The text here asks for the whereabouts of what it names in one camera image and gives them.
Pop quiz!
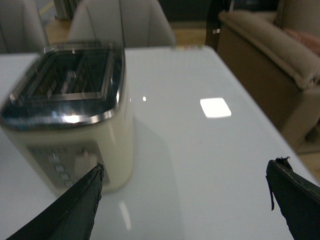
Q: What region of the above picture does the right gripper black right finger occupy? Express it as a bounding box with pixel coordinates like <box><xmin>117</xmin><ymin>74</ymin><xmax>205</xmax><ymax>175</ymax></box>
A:
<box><xmin>265</xmin><ymin>157</ymin><xmax>320</xmax><ymax>240</ymax></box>

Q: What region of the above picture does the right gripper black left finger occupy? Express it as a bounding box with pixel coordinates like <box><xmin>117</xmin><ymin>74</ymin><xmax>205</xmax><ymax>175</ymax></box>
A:
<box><xmin>8</xmin><ymin>163</ymin><xmax>104</xmax><ymax>240</ymax></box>

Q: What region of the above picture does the cream chrome toaster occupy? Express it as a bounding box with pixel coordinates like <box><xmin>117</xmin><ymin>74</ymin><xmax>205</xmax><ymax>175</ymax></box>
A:
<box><xmin>0</xmin><ymin>42</ymin><xmax>134</xmax><ymax>195</ymax></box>

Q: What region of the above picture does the beige sofa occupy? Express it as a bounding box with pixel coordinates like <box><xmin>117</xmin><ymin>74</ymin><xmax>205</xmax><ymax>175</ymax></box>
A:
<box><xmin>217</xmin><ymin>0</ymin><xmax>320</xmax><ymax>153</ymax></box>

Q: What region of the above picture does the left beige chair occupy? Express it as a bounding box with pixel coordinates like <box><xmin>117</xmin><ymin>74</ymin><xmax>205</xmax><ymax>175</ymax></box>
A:
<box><xmin>0</xmin><ymin>0</ymin><xmax>49</xmax><ymax>54</ymax></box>

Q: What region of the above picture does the dark washing machine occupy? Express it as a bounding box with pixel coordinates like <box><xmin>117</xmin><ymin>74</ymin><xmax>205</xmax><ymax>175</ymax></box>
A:
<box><xmin>205</xmin><ymin>0</ymin><xmax>235</xmax><ymax>51</ymax></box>

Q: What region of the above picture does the grey curtain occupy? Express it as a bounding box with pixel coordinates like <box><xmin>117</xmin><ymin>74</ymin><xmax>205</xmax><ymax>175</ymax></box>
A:
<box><xmin>53</xmin><ymin>0</ymin><xmax>80</xmax><ymax>21</ymax></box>

